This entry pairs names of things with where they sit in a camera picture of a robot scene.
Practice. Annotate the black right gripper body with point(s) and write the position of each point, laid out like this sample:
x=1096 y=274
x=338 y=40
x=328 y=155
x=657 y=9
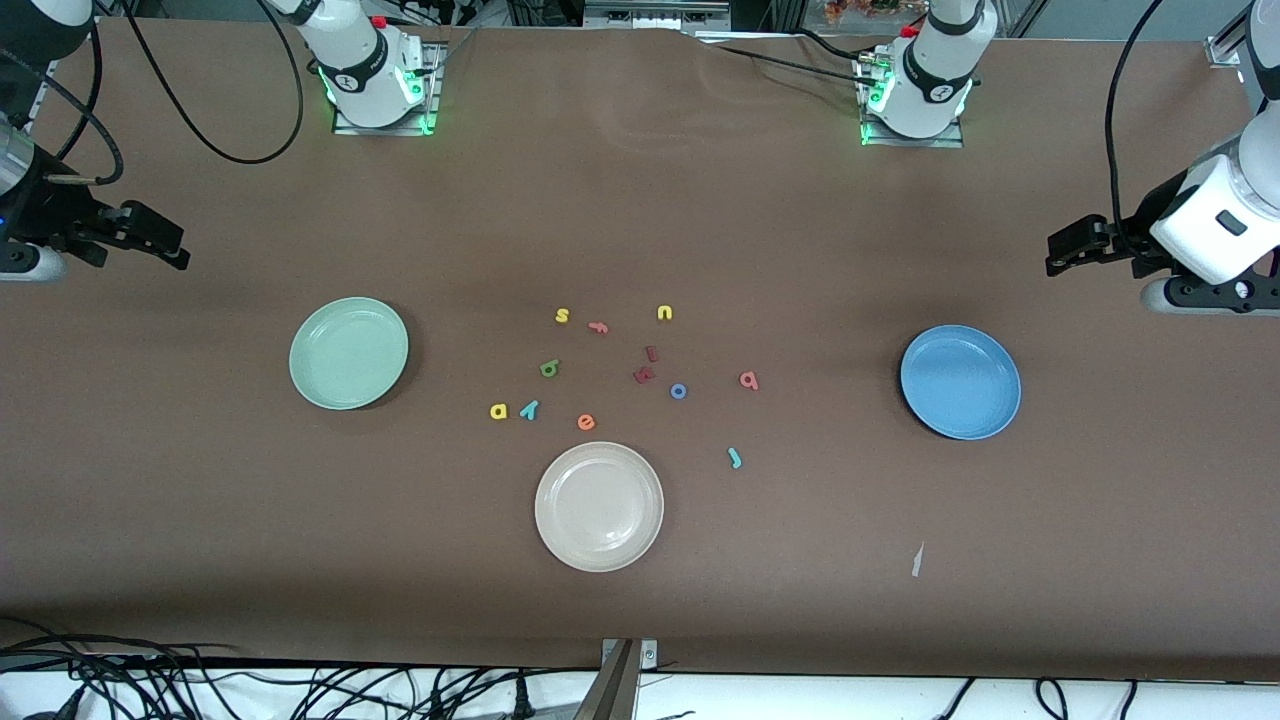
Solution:
x=40 y=213

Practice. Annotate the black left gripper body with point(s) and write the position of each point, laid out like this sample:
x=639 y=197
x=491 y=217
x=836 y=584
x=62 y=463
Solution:
x=1128 y=243

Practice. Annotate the teal letter y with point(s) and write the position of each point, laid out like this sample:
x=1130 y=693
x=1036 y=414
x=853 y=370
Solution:
x=529 y=409

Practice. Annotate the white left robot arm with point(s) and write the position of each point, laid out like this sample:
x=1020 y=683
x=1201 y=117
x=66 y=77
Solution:
x=930 y=90

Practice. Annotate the blue plate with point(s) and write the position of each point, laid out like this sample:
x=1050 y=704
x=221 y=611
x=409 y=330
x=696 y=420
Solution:
x=960 y=382

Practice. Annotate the light green plate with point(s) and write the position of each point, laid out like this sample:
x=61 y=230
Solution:
x=348 y=353

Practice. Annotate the orange flower decoration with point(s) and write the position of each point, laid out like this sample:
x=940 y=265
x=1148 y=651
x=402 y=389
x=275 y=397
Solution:
x=870 y=8

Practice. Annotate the small white paper scrap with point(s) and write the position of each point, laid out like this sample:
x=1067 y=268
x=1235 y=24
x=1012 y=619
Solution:
x=917 y=560

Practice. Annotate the grey metal device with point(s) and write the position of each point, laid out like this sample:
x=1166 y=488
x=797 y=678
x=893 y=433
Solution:
x=655 y=12

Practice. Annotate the beige plate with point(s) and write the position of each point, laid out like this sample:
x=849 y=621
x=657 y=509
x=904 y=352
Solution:
x=599 y=507

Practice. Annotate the aluminium frame rail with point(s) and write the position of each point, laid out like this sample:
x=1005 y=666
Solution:
x=38 y=100

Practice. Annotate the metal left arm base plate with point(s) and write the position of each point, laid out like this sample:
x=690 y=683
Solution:
x=955 y=140

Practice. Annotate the aluminium frame corner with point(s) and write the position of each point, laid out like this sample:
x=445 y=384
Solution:
x=1225 y=50

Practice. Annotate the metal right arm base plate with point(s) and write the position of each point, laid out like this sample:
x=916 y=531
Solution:
x=432 y=110

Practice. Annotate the metal table edge bracket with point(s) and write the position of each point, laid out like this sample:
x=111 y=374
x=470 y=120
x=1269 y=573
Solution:
x=620 y=690

